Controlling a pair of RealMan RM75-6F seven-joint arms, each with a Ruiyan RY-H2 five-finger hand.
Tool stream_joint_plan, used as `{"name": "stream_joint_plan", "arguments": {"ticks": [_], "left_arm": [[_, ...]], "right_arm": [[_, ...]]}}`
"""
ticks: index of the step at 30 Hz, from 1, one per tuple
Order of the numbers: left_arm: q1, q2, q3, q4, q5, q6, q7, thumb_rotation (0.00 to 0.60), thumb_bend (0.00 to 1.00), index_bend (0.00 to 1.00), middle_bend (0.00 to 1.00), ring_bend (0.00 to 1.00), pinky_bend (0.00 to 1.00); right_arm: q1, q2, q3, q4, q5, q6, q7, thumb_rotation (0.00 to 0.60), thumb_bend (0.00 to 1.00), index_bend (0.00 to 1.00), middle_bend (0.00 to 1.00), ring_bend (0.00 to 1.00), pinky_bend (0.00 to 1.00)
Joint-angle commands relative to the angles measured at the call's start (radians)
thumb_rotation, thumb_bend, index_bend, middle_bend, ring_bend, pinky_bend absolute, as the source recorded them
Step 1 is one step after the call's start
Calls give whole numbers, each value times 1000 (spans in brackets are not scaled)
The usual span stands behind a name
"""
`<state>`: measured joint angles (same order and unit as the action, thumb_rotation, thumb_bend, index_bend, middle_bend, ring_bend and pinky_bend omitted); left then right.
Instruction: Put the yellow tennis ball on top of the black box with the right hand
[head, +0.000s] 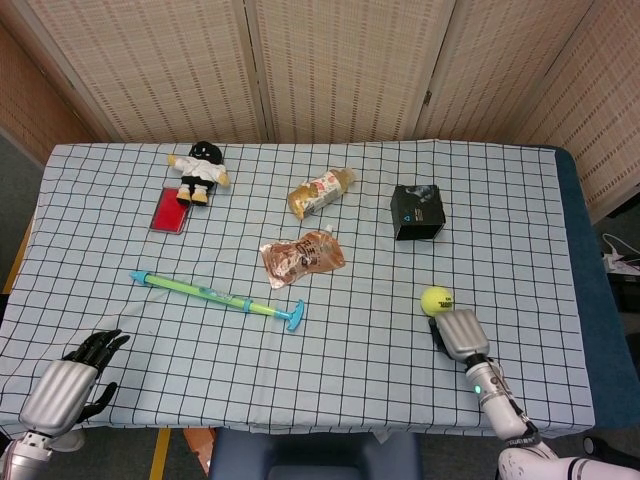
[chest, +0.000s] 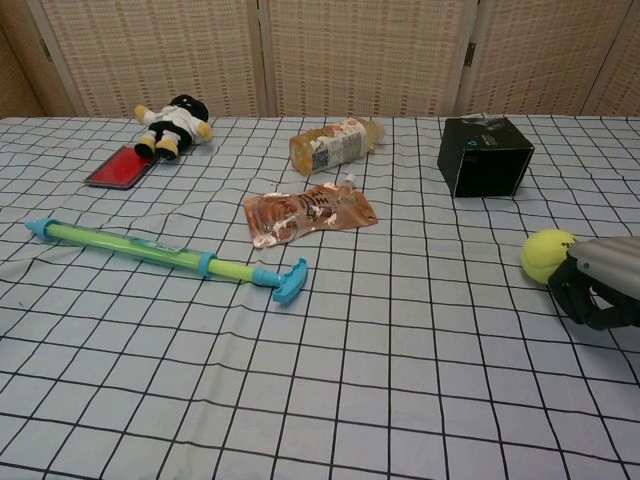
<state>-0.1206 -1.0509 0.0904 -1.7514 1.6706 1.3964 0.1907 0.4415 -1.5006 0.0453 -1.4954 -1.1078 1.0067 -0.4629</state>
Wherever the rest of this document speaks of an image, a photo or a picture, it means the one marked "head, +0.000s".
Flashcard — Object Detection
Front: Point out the dark blue chair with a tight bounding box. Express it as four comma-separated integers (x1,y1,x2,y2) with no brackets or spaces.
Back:
208,428,424,480

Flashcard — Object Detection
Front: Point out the brown spouted drink pouch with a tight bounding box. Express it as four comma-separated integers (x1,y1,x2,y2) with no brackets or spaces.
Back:
259,224,347,289

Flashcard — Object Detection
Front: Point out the green blue water squirter toy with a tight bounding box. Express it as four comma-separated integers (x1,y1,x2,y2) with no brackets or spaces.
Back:
129,270,306,333

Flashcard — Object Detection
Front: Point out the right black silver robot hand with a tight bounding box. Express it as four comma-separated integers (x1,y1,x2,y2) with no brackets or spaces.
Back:
428,308,491,362

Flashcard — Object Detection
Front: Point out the light blue checked tablecloth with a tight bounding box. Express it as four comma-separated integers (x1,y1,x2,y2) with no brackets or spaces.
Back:
0,142,596,437

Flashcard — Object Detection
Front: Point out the black white plush doll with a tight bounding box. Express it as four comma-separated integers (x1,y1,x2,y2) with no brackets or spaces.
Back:
166,140,232,206

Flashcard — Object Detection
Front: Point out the beige woven folding screen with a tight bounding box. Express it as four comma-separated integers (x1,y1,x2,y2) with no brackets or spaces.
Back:
0,0,640,221

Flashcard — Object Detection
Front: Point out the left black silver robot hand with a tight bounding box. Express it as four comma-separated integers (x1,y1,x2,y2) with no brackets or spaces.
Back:
17,328,131,436

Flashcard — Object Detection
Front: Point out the plastic tea bottle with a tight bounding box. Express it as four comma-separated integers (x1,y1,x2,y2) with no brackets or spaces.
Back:
286,167,357,220

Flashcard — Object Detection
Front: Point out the orange cardboard piece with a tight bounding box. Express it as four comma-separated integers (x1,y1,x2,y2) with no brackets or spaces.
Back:
182,428,217,474

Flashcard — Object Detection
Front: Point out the red flat phone case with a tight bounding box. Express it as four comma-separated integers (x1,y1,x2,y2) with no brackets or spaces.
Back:
148,185,192,235

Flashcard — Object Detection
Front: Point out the yellow tennis ball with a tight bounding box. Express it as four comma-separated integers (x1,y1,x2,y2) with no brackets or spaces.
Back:
419,285,455,317

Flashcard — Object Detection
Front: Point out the small black cardboard box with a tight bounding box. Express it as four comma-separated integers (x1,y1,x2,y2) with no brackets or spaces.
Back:
390,183,447,242

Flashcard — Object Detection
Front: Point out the dark blue padded table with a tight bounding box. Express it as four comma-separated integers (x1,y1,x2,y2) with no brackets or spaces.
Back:
542,144,640,432

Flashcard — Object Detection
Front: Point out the white cable bundle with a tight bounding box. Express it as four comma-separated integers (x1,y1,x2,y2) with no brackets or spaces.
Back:
599,232,640,275

